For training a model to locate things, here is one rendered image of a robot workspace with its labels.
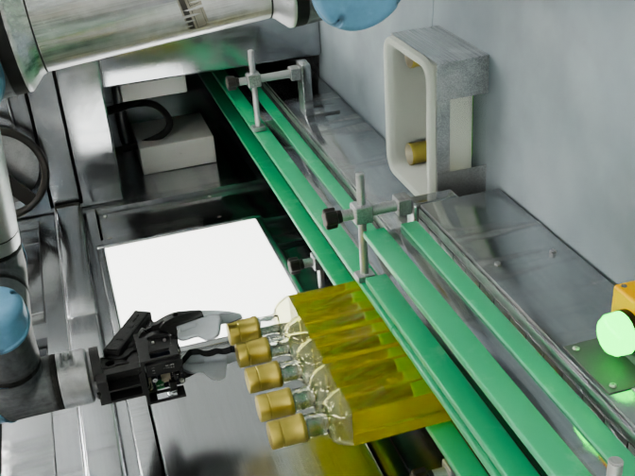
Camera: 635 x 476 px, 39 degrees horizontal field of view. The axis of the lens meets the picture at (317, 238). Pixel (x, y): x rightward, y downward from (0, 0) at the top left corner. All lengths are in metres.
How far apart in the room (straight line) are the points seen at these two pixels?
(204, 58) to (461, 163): 0.84
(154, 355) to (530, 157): 0.56
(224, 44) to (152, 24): 1.08
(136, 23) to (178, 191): 1.20
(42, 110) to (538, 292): 1.24
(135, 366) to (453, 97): 0.57
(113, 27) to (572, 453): 0.59
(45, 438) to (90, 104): 0.82
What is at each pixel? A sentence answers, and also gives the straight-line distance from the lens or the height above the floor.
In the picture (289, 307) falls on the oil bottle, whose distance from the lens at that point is 1.27.
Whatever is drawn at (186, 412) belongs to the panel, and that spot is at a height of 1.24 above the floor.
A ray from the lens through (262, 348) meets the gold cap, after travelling 1.22.
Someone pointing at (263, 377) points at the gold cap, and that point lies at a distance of 1.17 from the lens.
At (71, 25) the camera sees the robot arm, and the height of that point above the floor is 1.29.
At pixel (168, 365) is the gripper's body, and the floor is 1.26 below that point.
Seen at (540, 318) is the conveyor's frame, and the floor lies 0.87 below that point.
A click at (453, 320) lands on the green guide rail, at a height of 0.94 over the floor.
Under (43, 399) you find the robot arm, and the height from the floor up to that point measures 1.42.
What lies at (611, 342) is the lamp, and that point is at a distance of 0.92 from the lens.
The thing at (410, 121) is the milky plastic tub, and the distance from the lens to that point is 1.43.
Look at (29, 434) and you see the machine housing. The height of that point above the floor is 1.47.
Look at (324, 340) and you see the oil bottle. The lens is 1.20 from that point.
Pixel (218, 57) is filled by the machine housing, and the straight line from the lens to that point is 2.00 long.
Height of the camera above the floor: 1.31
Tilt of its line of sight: 13 degrees down
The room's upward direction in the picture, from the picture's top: 102 degrees counter-clockwise
